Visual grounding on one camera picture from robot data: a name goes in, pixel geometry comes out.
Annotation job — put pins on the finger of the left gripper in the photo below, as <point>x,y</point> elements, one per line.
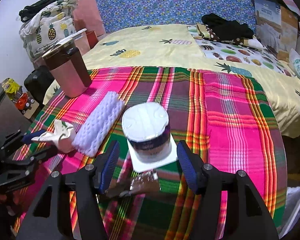
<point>27,138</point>

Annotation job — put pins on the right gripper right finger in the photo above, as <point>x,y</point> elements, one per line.
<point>247,216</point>

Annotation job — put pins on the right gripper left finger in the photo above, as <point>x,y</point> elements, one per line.
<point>48,216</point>

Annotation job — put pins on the brown snack wrapper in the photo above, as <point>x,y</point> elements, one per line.
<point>145,182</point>

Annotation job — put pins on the white paper cup blue label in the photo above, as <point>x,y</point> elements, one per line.
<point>147,128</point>

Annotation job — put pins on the white round trash bin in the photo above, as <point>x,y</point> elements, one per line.
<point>291,212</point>

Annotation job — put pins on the black suitcase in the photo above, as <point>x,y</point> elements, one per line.
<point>37,83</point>

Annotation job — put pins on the white foam fruit net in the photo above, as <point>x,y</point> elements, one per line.
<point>94,130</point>

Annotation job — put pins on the pink jug brown lid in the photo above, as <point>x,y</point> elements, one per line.
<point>66,64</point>

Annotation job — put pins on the pineapple print bedding pile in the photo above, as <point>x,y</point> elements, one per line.
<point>50,25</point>

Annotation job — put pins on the fruit pattern white blanket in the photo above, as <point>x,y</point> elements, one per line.
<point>237,53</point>

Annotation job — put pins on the blue floral mattress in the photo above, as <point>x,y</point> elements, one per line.
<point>121,14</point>

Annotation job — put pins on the yellow pineapple bed sheet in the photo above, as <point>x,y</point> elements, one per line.
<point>173,46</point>

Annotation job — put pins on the black clothing pile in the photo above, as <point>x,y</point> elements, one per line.
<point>227,30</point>

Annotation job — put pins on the cardboard box with print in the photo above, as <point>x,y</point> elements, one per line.
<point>276,27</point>

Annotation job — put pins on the polka dot brown cloth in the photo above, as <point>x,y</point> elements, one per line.
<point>207,33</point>

